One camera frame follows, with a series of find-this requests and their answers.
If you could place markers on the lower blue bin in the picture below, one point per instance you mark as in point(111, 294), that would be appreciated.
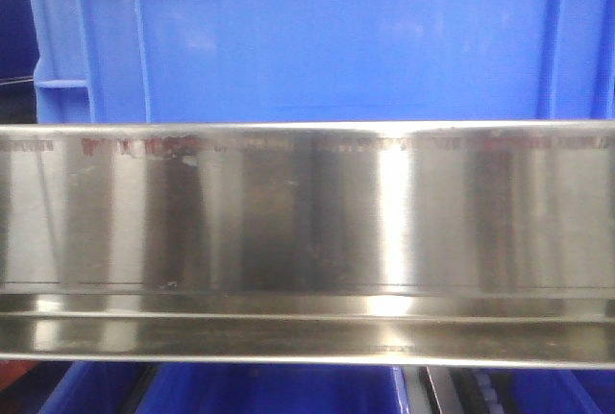
point(104, 387)

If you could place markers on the large blue shelf box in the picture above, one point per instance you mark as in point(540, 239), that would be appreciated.
point(154, 61)

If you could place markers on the stainless steel shelf rail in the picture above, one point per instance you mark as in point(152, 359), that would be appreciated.
point(455, 243)

